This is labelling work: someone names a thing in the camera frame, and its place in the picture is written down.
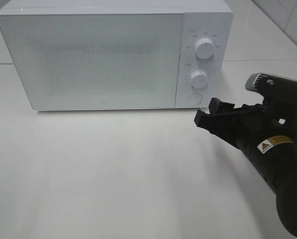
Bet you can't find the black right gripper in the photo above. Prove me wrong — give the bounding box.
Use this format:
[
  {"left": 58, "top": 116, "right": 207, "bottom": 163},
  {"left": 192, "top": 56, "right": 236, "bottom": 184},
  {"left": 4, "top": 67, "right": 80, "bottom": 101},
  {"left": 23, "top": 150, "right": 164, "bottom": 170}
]
[{"left": 194, "top": 98, "right": 297, "bottom": 162}]

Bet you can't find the round white door button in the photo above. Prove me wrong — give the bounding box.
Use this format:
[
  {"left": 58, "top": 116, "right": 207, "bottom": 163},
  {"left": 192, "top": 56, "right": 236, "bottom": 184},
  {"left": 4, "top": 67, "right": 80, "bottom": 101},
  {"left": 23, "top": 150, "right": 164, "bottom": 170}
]
[{"left": 187, "top": 93, "right": 202, "bottom": 105}]

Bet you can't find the white timer knob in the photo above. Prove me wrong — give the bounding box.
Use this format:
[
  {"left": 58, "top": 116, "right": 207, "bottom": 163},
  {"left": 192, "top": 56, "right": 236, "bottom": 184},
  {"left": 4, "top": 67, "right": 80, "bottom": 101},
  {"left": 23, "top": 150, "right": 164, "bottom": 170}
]
[{"left": 190, "top": 70, "right": 208, "bottom": 89}]

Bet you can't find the white microwave door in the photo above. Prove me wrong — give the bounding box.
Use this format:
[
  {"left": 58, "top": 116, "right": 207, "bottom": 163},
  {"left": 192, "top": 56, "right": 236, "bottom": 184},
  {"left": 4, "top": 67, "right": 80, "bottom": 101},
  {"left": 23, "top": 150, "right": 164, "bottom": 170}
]
[{"left": 0, "top": 14, "right": 183, "bottom": 111}]

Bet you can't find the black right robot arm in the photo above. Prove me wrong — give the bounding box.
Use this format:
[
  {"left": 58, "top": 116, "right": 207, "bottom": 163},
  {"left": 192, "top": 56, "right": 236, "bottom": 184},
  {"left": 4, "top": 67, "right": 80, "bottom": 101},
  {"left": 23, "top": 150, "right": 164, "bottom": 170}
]
[{"left": 194, "top": 98, "right": 297, "bottom": 237}]

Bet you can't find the upper white power knob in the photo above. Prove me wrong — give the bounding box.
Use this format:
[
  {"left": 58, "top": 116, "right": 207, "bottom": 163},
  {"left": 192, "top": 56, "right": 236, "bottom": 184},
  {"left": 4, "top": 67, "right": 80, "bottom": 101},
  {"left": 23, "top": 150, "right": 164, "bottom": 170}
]
[{"left": 194, "top": 36, "right": 215, "bottom": 59}]

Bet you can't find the white microwave oven body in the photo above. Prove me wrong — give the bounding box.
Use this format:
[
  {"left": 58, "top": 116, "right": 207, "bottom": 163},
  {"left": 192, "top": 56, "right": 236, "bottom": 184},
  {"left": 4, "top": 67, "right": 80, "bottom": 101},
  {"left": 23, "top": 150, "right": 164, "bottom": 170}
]
[{"left": 0, "top": 0, "right": 233, "bottom": 111}]

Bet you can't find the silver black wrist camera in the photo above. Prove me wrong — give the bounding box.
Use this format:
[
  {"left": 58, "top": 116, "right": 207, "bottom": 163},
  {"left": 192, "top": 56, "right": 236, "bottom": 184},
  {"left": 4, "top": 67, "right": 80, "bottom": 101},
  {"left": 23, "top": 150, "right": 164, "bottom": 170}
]
[{"left": 245, "top": 72, "right": 297, "bottom": 135}]

